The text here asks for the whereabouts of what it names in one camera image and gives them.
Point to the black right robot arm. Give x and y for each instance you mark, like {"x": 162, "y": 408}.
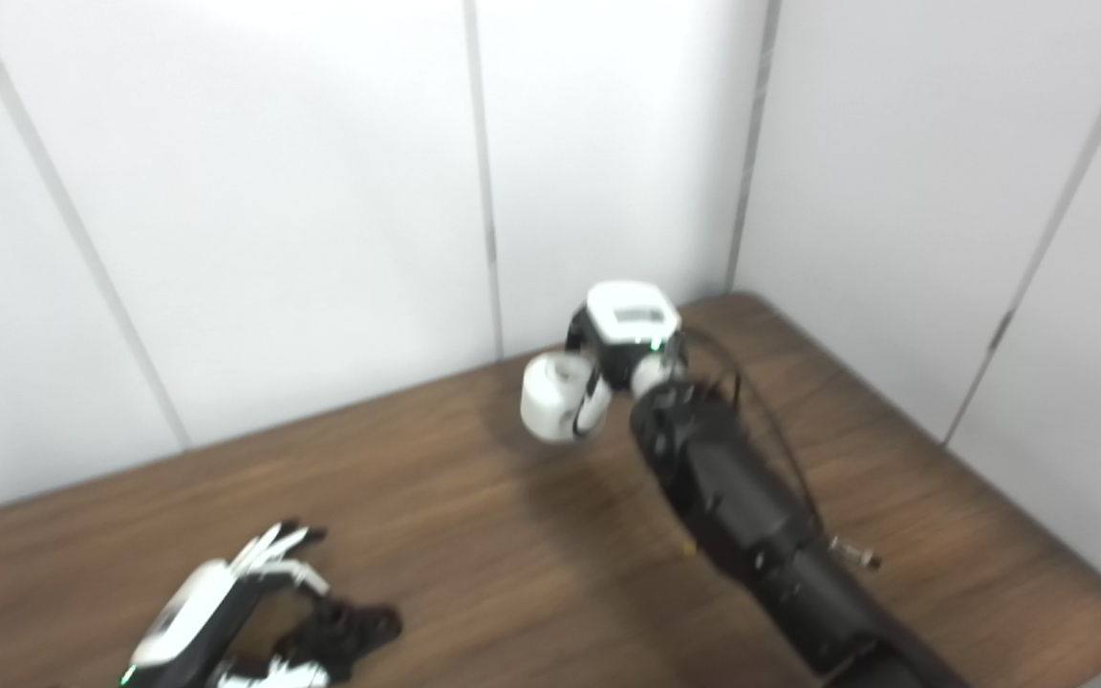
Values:
{"x": 742, "y": 497}

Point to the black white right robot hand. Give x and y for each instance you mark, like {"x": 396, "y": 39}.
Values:
{"x": 627, "y": 330}

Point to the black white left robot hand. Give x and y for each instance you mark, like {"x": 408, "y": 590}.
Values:
{"x": 192, "y": 607}

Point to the black flanged holder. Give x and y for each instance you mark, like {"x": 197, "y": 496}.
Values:
{"x": 355, "y": 626}

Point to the round white cylinder piece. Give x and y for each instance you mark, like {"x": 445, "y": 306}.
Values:
{"x": 550, "y": 397}

